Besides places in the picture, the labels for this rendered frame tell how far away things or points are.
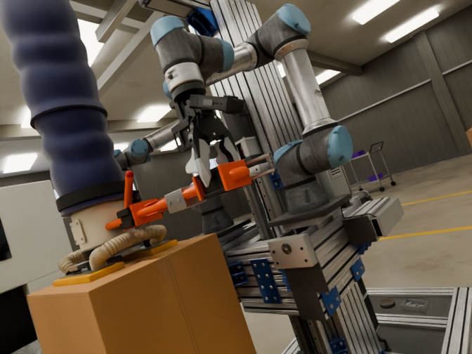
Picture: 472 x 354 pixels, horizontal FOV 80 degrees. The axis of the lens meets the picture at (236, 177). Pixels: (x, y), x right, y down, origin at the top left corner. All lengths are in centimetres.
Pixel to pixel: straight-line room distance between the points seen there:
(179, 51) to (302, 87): 45
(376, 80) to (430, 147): 285
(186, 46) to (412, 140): 1062
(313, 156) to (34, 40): 94
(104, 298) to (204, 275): 28
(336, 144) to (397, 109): 1027
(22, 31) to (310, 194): 106
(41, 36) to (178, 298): 91
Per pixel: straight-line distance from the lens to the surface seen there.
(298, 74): 95
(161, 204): 69
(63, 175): 101
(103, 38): 345
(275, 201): 118
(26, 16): 121
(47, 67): 111
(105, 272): 88
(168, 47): 63
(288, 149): 96
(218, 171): 53
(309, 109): 92
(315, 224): 93
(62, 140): 103
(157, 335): 80
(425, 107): 1098
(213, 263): 90
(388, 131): 1120
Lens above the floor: 117
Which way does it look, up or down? 3 degrees up
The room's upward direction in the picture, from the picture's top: 19 degrees counter-clockwise
